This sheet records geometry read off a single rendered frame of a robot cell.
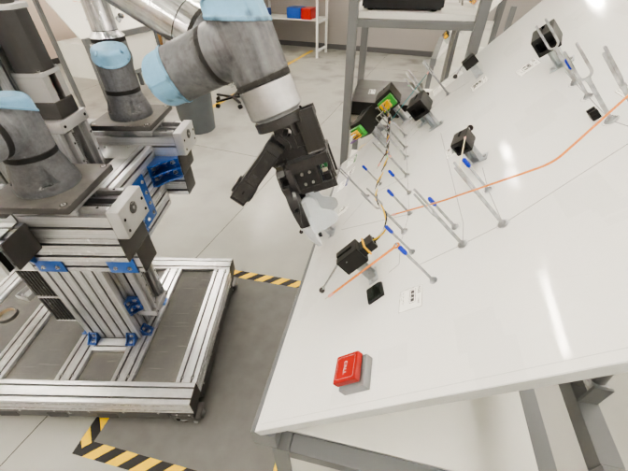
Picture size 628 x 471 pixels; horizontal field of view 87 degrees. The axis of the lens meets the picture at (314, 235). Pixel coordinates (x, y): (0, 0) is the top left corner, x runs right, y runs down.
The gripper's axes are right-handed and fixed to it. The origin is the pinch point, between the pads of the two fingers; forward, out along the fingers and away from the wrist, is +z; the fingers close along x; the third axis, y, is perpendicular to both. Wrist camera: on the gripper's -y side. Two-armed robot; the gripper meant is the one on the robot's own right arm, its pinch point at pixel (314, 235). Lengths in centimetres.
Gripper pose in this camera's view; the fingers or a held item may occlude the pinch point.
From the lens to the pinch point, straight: 55.7
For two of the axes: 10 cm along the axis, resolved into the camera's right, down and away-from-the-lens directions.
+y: 9.3, -2.8, -2.2
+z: 3.5, 8.1, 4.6
